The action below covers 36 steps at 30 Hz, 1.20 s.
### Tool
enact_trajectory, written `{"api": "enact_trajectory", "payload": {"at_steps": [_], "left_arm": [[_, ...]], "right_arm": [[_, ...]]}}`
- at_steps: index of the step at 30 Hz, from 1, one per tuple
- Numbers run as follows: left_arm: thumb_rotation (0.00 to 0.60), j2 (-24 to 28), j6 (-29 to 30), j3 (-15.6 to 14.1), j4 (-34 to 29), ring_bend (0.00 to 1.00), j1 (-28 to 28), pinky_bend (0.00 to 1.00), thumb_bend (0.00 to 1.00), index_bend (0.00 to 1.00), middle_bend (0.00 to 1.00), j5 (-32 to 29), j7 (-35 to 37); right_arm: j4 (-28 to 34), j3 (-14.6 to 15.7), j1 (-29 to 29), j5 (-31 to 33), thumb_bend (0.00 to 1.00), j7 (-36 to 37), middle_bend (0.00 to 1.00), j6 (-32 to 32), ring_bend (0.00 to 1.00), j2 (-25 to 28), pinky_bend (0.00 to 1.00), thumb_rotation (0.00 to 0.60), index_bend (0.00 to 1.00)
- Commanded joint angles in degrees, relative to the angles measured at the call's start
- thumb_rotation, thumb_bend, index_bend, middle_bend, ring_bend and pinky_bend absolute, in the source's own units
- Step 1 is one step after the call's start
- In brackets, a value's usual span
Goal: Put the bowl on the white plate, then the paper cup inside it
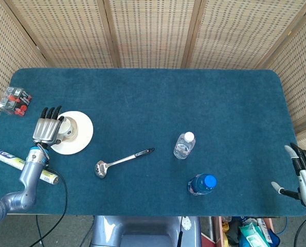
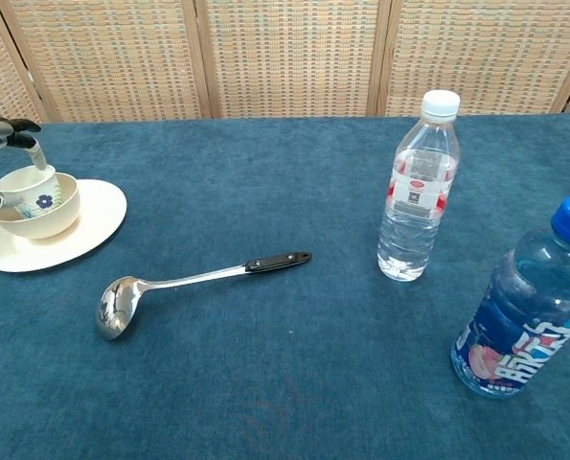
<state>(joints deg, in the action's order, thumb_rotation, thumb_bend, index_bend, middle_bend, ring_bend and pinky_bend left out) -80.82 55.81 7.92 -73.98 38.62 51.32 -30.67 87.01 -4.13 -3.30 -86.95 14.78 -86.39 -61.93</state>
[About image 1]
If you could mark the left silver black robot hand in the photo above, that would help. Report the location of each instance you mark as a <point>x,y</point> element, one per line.
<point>46,130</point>

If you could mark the beige bowl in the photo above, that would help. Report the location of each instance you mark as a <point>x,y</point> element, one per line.
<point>75,127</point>

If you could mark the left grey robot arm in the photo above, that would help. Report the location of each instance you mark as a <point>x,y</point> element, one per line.
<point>29,177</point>

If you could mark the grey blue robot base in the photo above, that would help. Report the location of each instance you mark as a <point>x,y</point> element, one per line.
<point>142,232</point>

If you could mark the white round plate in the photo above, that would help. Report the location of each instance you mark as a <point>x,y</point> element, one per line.
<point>84,133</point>

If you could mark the black red printed box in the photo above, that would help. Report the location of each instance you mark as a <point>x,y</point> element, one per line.
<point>14,101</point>

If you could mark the white green tube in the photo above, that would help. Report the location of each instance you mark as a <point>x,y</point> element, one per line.
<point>7,156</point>

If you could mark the white tube box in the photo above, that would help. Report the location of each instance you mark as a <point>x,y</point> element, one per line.
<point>263,227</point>

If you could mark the blue pouch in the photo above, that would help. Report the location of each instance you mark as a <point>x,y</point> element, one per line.
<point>274,238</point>

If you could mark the teal wipes pack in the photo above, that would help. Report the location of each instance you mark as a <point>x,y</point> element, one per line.
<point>249,235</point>

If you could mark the red storage crate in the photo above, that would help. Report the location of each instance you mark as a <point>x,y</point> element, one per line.
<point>217,231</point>

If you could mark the blue drink bottle blue cap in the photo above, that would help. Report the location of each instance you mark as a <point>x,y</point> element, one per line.
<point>201,184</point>

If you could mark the blue felt table cloth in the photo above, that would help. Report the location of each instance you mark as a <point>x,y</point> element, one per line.
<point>168,103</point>

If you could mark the clear water bottle white cap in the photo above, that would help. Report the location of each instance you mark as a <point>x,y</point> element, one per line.
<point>183,148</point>

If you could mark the woven bamboo folding screen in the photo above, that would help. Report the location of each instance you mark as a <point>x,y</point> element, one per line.
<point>152,33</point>

